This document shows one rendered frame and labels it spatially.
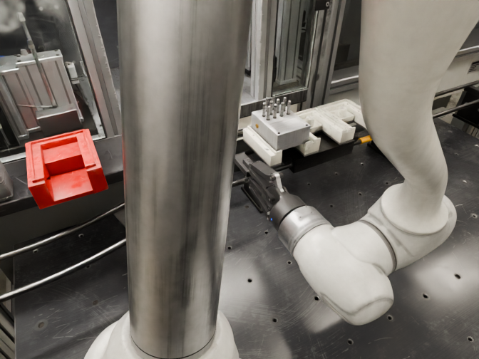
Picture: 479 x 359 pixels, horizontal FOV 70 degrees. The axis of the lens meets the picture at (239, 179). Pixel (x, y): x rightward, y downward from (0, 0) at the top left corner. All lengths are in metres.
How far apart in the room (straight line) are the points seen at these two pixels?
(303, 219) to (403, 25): 0.41
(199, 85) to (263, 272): 0.63
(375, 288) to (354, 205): 0.50
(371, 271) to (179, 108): 0.40
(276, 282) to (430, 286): 0.34
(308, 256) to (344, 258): 0.06
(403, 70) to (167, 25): 0.17
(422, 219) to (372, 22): 0.37
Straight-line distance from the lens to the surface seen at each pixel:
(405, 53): 0.29
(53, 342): 0.83
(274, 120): 0.86
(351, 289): 0.55
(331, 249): 0.57
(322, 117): 0.99
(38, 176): 0.72
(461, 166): 1.32
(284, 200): 0.65
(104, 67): 0.81
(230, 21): 0.26
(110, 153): 0.82
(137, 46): 0.26
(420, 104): 0.33
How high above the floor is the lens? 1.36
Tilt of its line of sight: 40 degrees down
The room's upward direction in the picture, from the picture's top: straight up
